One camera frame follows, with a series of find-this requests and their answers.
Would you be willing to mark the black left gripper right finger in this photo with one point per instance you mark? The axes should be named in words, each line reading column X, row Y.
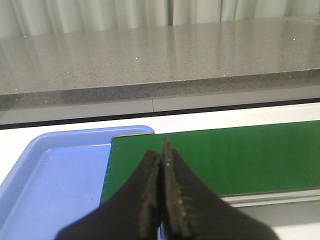
column 194, row 212

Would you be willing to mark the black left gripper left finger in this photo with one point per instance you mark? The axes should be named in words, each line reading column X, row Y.
column 131, row 213

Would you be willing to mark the blue plastic tray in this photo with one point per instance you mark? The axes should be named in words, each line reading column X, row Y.
column 57, row 180

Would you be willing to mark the green conveyor belt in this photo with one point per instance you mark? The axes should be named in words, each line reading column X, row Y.
column 254, row 159

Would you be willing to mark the grey stone countertop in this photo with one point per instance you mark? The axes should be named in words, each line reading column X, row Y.
column 139, row 63

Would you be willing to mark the white curtain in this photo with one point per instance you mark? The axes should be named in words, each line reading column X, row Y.
column 41, row 17

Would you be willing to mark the aluminium conveyor frame rail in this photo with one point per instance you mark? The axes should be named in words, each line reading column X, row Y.
column 272, row 198

